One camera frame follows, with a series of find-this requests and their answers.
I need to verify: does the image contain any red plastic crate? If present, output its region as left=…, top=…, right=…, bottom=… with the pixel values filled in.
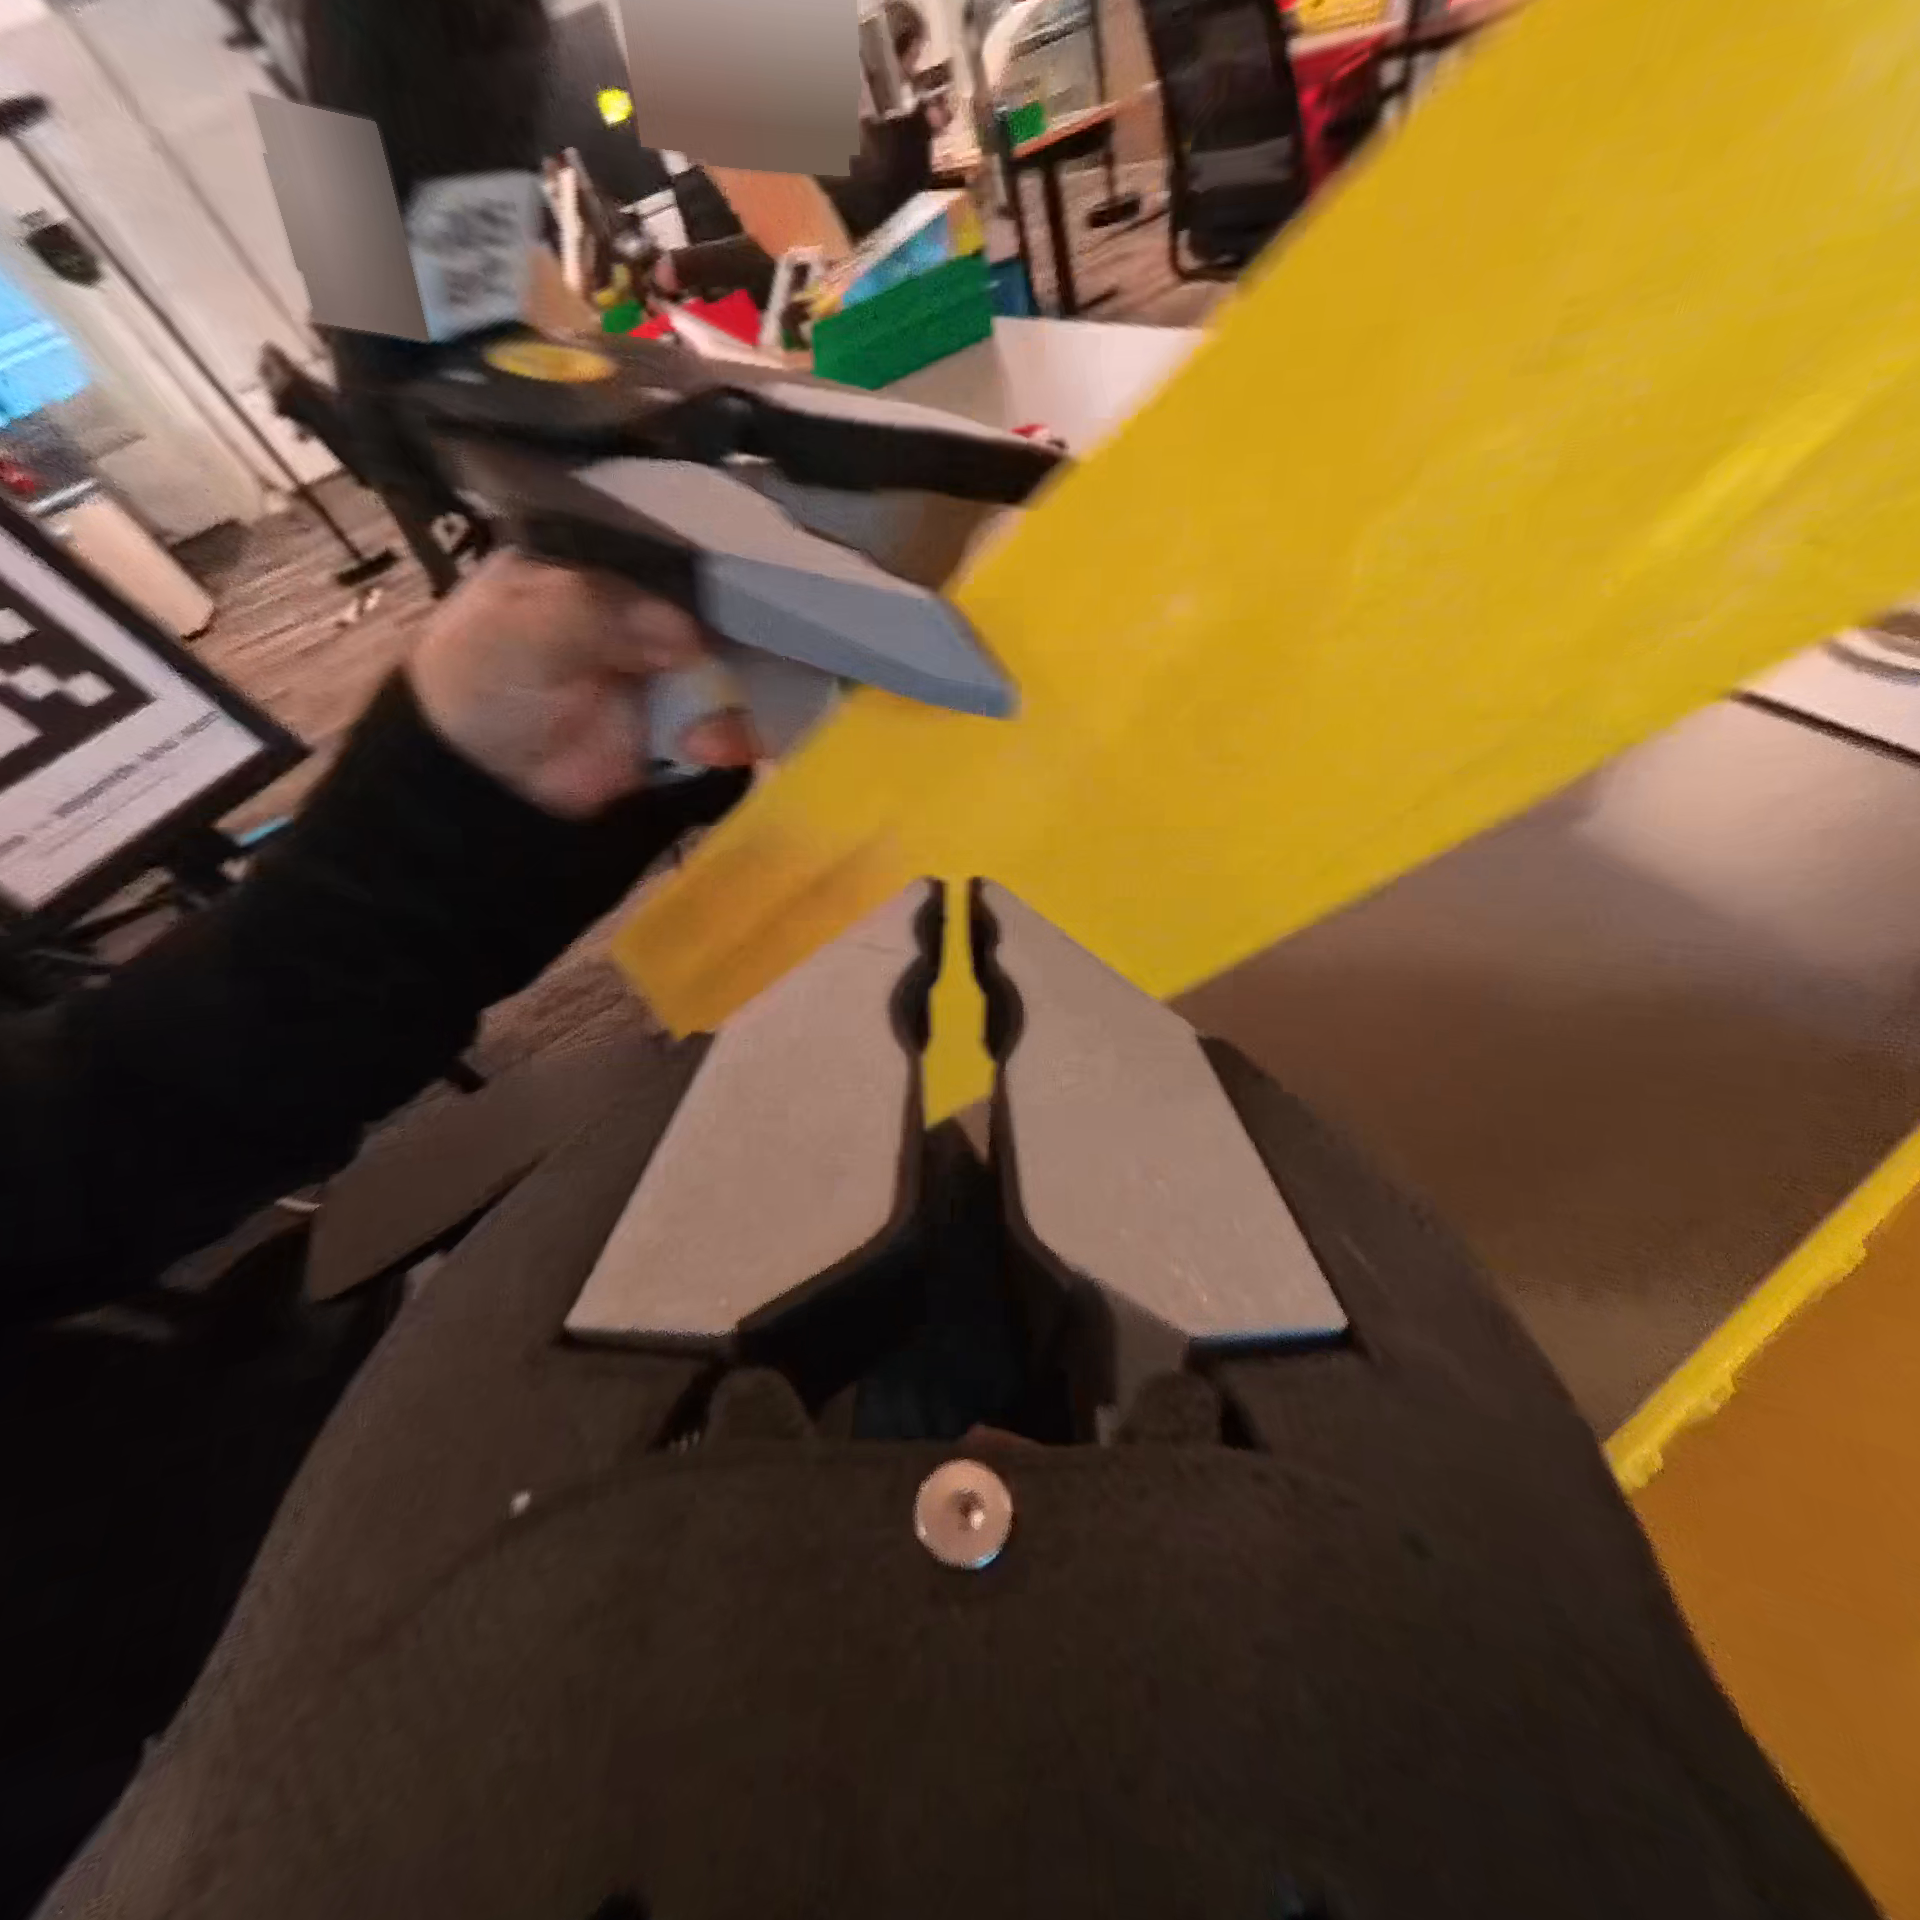
left=643, top=287, right=771, bottom=350

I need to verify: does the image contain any black light stand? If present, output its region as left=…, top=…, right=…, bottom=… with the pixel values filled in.
left=0, top=94, right=400, bottom=589

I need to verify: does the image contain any yellow plastic bin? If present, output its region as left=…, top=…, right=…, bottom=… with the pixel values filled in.
left=612, top=0, right=1920, bottom=1129
left=1606, top=1132, right=1920, bottom=1920

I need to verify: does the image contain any person's left hand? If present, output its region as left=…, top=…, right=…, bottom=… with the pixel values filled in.
left=409, top=549, right=762, bottom=822

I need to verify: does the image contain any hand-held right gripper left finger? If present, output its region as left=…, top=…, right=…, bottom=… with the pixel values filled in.
left=566, top=880, right=946, bottom=1342

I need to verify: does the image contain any black office chair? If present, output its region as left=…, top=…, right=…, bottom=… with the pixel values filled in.
left=1140, top=0, right=1326, bottom=284

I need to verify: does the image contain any person's left forearm black sleeve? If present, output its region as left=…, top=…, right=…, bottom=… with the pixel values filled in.
left=0, top=674, right=752, bottom=1325

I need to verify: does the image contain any fiducial marker board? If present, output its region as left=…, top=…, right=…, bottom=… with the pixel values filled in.
left=0, top=502, right=313, bottom=927

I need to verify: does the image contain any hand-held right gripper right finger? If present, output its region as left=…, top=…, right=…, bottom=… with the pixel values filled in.
left=968, top=880, right=1354, bottom=1346

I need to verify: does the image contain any blue monitor screen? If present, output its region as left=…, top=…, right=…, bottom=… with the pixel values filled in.
left=0, top=266, right=96, bottom=431

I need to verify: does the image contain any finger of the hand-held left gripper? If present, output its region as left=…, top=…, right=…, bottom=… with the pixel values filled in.
left=575, top=456, right=1025, bottom=722
left=660, top=382, right=1073, bottom=592

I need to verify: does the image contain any green plastic crate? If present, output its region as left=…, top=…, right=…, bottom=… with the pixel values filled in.
left=810, top=255, right=1002, bottom=393

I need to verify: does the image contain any white box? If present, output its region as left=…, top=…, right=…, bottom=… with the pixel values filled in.
left=58, top=492, right=223, bottom=642

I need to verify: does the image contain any colourful box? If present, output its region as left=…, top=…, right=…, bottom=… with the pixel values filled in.
left=836, top=182, right=987, bottom=313

